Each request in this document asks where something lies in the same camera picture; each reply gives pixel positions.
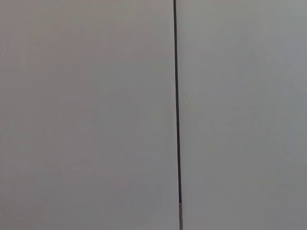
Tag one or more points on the dark vertical wall seam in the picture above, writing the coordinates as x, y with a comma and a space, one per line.
177, 95

